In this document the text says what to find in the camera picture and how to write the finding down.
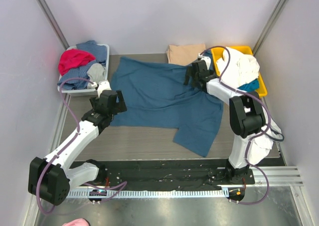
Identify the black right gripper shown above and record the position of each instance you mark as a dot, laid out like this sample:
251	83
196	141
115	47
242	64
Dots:
190	74

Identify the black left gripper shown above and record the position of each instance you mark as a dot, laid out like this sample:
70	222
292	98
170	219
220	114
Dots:
119	102

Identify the dark blue t-shirt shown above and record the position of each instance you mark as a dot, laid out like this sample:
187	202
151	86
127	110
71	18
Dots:
155	96

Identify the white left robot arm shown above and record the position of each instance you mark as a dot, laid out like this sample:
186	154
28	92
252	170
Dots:
52	178

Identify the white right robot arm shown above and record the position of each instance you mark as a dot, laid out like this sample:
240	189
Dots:
246	113

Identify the folded beige t-shirt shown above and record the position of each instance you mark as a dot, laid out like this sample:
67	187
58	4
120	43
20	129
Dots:
184	54

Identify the yellow plastic tray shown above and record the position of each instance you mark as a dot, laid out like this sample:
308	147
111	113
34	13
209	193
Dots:
221	59

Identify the grey garment in bin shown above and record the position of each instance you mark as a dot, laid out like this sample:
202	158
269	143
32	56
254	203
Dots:
97	73

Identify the blue checked shirt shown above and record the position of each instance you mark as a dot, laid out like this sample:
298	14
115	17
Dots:
79	78

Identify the white t-shirt in tray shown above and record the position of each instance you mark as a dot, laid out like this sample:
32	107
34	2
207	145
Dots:
242	69

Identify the teal garment in tray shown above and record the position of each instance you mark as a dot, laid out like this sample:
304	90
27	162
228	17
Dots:
252	86

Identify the pink red garment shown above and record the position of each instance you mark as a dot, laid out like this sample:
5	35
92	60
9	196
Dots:
73	58

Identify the white printed t-shirt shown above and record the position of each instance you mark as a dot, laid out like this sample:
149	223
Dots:
260	146

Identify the pink object at bottom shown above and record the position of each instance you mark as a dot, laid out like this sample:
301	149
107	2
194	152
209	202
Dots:
77	222

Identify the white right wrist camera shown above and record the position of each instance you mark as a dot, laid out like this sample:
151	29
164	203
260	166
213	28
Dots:
206	59

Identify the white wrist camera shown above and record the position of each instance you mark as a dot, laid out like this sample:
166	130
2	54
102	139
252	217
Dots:
101	86
206	59

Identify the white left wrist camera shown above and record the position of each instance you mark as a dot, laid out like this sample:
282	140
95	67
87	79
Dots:
101	86

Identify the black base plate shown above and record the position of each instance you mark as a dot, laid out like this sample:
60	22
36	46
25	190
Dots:
173	175

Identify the slotted cable duct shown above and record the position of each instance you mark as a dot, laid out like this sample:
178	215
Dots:
90	193

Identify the right aluminium frame post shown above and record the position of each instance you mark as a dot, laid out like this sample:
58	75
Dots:
280	5

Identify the aluminium frame post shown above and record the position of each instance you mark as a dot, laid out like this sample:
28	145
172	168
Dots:
53	22
280	5

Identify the aluminium rail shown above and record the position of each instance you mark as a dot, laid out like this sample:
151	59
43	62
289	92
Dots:
280	176

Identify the left aluminium frame post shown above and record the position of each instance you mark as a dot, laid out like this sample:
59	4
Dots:
53	22

